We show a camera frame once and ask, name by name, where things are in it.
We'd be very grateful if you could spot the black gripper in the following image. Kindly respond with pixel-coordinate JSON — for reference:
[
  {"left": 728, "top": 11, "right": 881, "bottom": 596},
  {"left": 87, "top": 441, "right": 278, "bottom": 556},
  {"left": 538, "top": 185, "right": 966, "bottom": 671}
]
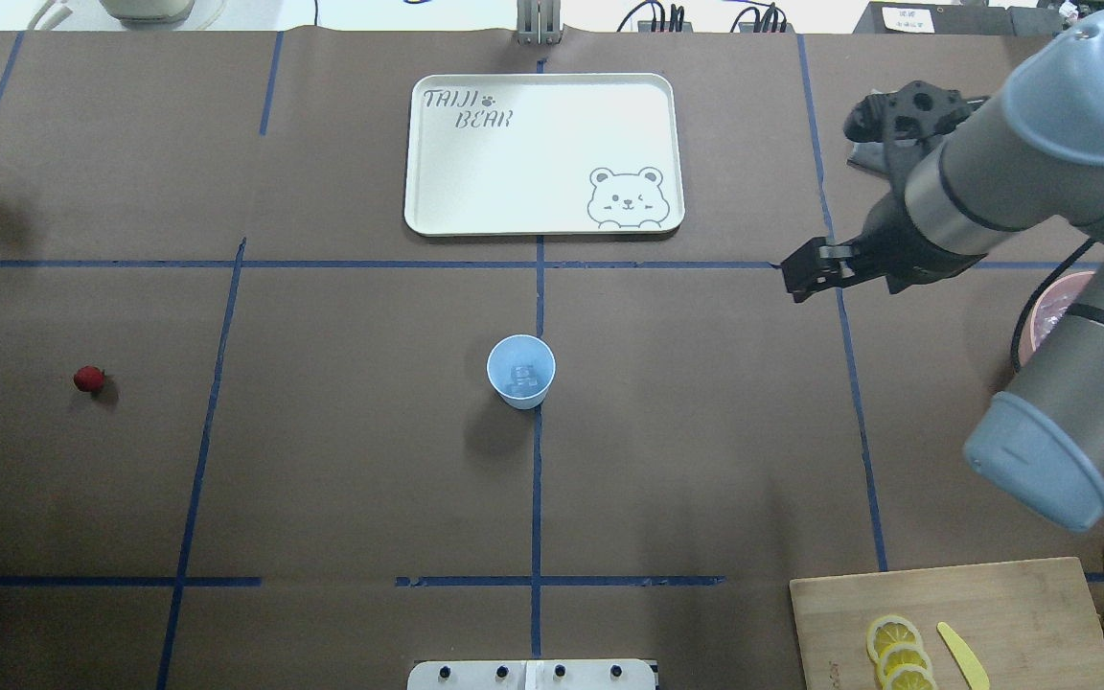
[{"left": 781, "top": 81, "right": 985, "bottom": 302}]

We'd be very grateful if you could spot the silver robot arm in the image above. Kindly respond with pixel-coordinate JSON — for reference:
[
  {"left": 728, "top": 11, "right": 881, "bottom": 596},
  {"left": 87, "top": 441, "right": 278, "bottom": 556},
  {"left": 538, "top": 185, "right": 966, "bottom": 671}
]
[{"left": 779, "top": 9, "right": 1104, "bottom": 532}]

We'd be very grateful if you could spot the light blue plastic cup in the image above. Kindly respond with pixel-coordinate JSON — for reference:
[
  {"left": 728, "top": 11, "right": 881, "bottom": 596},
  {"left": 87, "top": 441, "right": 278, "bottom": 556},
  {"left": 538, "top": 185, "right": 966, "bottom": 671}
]
[{"left": 486, "top": 333, "right": 558, "bottom": 410}]

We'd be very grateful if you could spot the ice cubes pile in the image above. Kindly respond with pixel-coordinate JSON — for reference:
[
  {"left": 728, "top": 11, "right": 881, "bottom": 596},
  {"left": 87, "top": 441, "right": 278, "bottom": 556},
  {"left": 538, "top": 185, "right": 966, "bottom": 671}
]
[{"left": 505, "top": 365, "right": 546, "bottom": 399}]

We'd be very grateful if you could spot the grey folded cloth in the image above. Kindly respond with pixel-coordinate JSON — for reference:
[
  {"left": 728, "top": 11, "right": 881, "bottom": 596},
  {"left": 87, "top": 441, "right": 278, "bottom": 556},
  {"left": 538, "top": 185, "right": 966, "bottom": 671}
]
[{"left": 846, "top": 144, "right": 889, "bottom": 178}]

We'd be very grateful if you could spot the pink bowl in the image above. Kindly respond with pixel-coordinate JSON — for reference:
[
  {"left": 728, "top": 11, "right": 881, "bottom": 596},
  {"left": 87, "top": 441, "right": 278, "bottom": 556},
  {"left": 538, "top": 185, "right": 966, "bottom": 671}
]
[{"left": 1015, "top": 270, "right": 1095, "bottom": 367}]

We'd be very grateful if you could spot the black box with label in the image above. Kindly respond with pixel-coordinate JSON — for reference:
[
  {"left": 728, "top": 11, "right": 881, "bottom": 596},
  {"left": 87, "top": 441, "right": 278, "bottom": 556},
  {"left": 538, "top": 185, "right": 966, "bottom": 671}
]
[{"left": 853, "top": 1, "right": 1068, "bottom": 36}]

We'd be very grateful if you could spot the cream bear serving tray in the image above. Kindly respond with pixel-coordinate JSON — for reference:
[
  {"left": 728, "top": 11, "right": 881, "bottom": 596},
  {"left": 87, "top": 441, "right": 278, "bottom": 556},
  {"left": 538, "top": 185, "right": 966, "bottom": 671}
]
[{"left": 403, "top": 73, "right": 686, "bottom": 238}]

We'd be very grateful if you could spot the black power strip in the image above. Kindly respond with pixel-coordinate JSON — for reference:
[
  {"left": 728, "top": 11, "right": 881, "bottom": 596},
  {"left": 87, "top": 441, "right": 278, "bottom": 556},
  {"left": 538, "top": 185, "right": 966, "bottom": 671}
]
[{"left": 616, "top": 1, "right": 794, "bottom": 35}]

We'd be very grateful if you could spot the lemon slices row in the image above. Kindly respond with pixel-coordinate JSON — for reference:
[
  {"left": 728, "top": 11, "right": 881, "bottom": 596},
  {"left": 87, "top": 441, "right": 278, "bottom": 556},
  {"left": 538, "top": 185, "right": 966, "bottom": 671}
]
[{"left": 864, "top": 614, "right": 938, "bottom": 689}]

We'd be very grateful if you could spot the wooden cutting board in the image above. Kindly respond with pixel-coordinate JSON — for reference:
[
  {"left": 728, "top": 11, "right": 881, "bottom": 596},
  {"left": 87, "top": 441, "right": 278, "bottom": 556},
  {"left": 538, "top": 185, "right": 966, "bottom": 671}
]
[{"left": 790, "top": 558, "right": 1104, "bottom": 689}]

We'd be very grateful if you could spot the yellow plastic knife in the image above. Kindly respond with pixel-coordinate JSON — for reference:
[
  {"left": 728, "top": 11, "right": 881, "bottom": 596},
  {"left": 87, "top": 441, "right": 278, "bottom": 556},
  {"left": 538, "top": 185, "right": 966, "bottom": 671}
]
[{"left": 936, "top": 620, "right": 992, "bottom": 690}]

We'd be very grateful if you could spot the red strawberry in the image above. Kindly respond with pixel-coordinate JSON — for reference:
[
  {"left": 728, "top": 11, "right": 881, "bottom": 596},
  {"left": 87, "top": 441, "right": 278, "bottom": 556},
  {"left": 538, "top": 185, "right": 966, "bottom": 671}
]
[{"left": 73, "top": 365, "right": 108, "bottom": 396}]

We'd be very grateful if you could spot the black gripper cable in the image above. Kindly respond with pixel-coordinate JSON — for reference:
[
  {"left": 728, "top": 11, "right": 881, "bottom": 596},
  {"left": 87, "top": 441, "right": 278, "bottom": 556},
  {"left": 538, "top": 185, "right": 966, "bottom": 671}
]
[{"left": 1009, "top": 238, "right": 1098, "bottom": 370}]

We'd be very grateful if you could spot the aluminium frame post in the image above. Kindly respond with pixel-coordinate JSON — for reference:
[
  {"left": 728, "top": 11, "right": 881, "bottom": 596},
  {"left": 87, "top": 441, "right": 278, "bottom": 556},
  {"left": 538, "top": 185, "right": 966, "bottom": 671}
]
[{"left": 516, "top": 0, "right": 564, "bottom": 45}]

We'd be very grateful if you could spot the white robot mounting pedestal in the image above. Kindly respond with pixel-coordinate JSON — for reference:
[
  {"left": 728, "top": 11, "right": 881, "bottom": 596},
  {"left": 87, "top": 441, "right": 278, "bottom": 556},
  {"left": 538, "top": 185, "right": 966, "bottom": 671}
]
[{"left": 406, "top": 658, "right": 660, "bottom": 689}]

